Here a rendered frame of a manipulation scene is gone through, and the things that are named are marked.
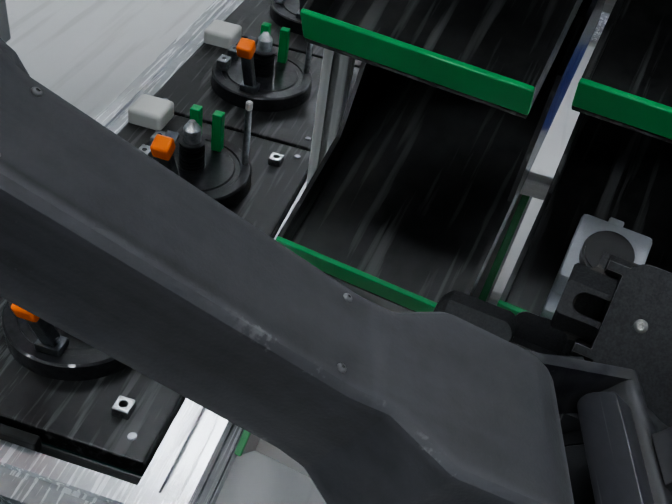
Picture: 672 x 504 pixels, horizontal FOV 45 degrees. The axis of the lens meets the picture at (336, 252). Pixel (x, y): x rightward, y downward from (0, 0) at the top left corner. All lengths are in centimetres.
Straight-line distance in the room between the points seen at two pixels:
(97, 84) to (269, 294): 118
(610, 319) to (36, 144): 23
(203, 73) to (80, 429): 62
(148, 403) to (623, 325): 49
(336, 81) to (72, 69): 88
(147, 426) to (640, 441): 52
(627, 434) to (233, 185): 72
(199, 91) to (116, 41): 38
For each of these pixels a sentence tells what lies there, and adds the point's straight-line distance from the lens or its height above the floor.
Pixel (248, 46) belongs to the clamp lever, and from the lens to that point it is 106.
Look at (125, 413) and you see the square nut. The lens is 73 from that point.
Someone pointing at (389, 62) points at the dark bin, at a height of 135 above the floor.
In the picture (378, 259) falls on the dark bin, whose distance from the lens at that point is 55.
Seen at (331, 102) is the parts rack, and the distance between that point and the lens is 61.
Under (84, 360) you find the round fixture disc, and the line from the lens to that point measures 76.
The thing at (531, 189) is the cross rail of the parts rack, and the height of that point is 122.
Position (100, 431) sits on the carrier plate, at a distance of 73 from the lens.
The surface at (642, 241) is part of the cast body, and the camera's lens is 52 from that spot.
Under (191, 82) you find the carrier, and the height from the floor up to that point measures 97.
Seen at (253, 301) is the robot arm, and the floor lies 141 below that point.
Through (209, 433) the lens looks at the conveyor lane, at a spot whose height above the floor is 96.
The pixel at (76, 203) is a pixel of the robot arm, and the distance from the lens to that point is 20.
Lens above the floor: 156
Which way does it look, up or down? 41 degrees down
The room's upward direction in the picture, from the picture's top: 10 degrees clockwise
